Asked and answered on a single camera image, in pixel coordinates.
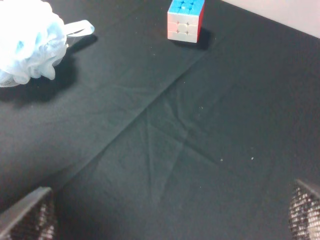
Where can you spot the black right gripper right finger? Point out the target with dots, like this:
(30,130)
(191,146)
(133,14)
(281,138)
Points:
(304,211)

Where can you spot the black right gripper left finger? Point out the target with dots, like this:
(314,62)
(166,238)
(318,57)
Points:
(31,218)

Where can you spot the black tablecloth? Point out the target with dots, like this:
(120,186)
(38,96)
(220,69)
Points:
(143,138)

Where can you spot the light blue mesh bath loofah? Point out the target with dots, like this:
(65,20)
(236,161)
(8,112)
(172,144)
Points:
(33,40)

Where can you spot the colourful puzzle cube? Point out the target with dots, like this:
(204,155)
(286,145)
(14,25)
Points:
(184,20)

